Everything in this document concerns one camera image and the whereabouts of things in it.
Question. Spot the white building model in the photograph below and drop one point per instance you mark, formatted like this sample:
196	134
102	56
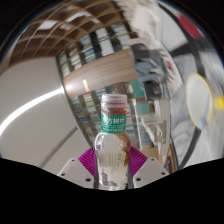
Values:
155	121

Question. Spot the gold wall plaque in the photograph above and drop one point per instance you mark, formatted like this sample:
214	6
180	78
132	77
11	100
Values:
85	86

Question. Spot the white city block model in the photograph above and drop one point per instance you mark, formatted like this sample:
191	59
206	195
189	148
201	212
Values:
140	20

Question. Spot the flat round red coaster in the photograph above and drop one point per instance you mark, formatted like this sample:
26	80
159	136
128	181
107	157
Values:
190	26

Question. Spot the dark grey house model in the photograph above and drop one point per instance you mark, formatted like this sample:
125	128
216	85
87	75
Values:
150	70

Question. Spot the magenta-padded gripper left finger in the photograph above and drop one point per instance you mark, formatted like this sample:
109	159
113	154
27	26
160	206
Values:
72	170

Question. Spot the wooden cubby shelf unit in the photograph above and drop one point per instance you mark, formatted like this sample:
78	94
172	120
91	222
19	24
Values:
66	20

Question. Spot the ceiling light strip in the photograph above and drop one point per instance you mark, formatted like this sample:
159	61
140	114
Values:
30	106

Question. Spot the clear green-labelled drink bottle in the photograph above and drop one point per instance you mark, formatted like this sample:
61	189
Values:
113	123

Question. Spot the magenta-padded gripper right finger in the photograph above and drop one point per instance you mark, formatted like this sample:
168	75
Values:
150	170

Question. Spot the narrow bookshelf full of books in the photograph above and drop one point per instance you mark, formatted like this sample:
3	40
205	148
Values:
90	46

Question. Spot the wide bookshelf full of books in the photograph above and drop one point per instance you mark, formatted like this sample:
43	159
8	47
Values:
133	100

